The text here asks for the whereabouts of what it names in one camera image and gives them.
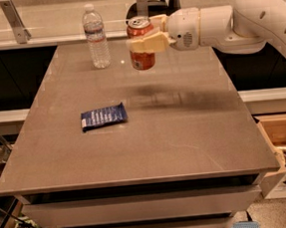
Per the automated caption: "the upper grey drawer front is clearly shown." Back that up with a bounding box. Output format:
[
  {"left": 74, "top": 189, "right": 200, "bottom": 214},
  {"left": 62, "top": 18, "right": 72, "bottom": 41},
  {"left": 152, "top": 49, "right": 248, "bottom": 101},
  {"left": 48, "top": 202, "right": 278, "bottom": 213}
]
[{"left": 22, "top": 185, "right": 261, "bottom": 228}]

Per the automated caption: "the metal railing bracket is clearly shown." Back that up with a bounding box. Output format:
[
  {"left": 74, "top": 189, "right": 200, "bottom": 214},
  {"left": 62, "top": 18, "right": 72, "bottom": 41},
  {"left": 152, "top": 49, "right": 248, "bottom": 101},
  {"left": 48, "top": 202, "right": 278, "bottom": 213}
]
[
  {"left": 137, "top": 0, "right": 148, "bottom": 16},
  {"left": 0, "top": 0, "right": 31, "bottom": 44}
]

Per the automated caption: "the middle metal railing bracket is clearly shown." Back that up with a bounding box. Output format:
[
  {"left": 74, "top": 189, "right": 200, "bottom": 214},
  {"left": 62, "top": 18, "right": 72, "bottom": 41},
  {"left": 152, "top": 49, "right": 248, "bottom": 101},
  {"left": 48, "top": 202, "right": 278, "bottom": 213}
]
[{"left": 137, "top": 0, "right": 148, "bottom": 16}]

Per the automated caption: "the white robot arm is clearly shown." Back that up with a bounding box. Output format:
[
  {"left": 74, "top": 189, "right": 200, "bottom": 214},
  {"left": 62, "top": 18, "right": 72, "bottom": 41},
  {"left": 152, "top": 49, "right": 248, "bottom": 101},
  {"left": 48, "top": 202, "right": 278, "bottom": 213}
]
[{"left": 127, "top": 0, "right": 286, "bottom": 59}]

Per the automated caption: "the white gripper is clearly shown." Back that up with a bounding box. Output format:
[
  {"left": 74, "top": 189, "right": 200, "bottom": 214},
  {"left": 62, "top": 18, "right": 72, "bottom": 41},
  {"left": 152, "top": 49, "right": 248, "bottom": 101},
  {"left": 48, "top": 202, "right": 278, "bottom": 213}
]
[{"left": 126, "top": 8, "right": 200, "bottom": 54}]

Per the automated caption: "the blue perforated basket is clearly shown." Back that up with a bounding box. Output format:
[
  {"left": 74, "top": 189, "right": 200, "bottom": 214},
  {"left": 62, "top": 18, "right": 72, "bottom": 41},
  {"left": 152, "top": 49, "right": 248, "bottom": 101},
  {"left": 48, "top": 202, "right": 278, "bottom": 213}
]
[{"left": 231, "top": 221, "right": 260, "bottom": 228}]

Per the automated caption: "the blue snack packet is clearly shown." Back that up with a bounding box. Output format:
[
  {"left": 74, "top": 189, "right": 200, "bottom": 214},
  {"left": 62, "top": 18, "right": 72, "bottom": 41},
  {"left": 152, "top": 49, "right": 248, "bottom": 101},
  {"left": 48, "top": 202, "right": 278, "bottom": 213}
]
[{"left": 81, "top": 103, "right": 129, "bottom": 132}]

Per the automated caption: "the clear plastic water bottle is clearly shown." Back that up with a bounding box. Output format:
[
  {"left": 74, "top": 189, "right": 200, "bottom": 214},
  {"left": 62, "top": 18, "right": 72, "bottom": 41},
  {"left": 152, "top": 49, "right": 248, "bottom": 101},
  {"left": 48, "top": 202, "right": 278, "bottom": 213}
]
[{"left": 82, "top": 4, "right": 112, "bottom": 69}]

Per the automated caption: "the black office chair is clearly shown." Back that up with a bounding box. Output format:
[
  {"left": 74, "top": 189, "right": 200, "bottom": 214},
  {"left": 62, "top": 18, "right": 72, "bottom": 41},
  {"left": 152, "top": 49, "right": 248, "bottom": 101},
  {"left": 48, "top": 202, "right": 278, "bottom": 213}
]
[{"left": 126, "top": 0, "right": 181, "bottom": 21}]

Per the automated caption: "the orange coke can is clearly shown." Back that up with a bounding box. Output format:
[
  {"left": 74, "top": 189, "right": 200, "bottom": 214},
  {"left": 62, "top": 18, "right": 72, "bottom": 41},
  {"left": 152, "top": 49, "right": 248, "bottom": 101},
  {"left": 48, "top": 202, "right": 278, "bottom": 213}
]
[{"left": 127, "top": 15, "right": 155, "bottom": 71}]

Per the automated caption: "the left metal railing bracket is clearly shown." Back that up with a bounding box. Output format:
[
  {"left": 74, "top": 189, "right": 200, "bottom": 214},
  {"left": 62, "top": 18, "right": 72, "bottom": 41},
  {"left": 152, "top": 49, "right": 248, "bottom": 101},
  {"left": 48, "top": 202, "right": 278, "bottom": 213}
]
[{"left": 0, "top": 0, "right": 31, "bottom": 44}]

